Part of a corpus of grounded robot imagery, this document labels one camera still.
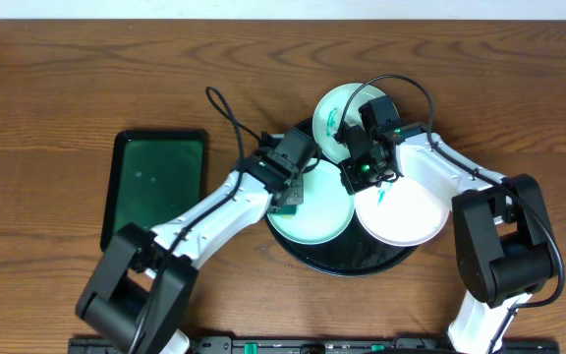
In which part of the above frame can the green yellow sponge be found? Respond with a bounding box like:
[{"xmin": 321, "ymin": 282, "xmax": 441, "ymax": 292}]
[{"xmin": 275, "ymin": 205, "xmax": 297, "ymax": 217}]

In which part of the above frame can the mint green plate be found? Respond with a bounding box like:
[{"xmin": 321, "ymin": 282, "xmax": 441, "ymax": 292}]
[{"xmin": 267, "ymin": 159, "xmax": 355, "ymax": 246}]

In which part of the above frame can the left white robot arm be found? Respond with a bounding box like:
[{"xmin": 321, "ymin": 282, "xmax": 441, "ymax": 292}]
[{"xmin": 75, "ymin": 150, "xmax": 319, "ymax": 353}]

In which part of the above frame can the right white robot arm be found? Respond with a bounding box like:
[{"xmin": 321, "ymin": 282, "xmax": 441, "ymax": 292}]
[{"xmin": 335, "ymin": 122, "xmax": 565, "ymax": 353}]

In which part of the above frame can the black round tray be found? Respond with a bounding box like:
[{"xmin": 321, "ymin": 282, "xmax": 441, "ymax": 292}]
[{"xmin": 262, "ymin": 117, "xmax": 420, "ymax": 277}]

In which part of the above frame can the black rectangular tray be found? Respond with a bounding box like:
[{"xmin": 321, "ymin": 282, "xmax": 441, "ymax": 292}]
[{"xmin": 100, "ymin": 129, "xmax": 208, "ymax": 250}]

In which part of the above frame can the light green stained plate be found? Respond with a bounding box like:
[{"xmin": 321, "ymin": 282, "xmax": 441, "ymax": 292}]
[{"xmin": 311, "ymin": 83, "xmax": 385, "ymax": 164}]

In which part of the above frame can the white stained plate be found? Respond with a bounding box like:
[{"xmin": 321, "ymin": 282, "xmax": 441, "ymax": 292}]
[{"xmin": 354, "ymin": 177, "xmax": 449, "ymax": 247}]

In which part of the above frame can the left black camera cable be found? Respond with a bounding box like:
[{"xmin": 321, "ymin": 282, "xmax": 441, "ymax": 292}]
[{"xmin": 125, "ymin": 86, "xmax": 277, "ymax": 354}]

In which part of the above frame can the black camera cable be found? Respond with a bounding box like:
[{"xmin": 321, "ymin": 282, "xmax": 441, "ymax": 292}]
[
  {"xmin": 125, "ymin": 86, "xmax": 277, "ymax": 354},
  {"xmin": 334, "ymin": 74, "xmax": 566, "ymax": 354}
]

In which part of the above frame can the right black camera cable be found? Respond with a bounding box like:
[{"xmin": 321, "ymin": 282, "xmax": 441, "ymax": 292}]
[{"xmin": 334, "ymin": 74, "xmax": 566, "ymax": 354}]

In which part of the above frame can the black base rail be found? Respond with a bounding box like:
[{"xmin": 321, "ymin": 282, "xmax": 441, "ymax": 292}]
[{"xmin": 67, "ymin": 336, "xmax": 562, "ymax": 354}]

